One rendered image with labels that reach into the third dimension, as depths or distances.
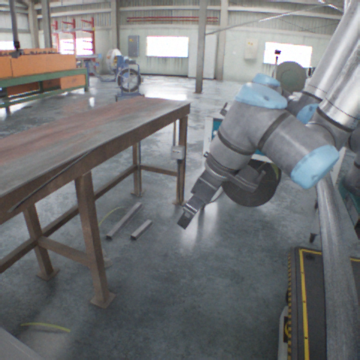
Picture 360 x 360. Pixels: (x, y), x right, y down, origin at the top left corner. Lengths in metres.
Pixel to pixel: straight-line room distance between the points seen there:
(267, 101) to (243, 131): 0.07
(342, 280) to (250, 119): 0.35
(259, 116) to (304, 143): 0.09
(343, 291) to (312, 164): 0.25
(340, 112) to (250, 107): 0.19
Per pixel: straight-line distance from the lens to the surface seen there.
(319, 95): 0.88
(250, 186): 0.57
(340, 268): 0.61
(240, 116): 0.50
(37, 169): 0.88
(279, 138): 0.47
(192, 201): 0.57
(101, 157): 1.08
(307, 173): 0.47
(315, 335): 1.05
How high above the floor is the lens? 1.13
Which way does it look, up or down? 26 degrees down
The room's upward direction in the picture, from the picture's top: 2 degrees clockwise
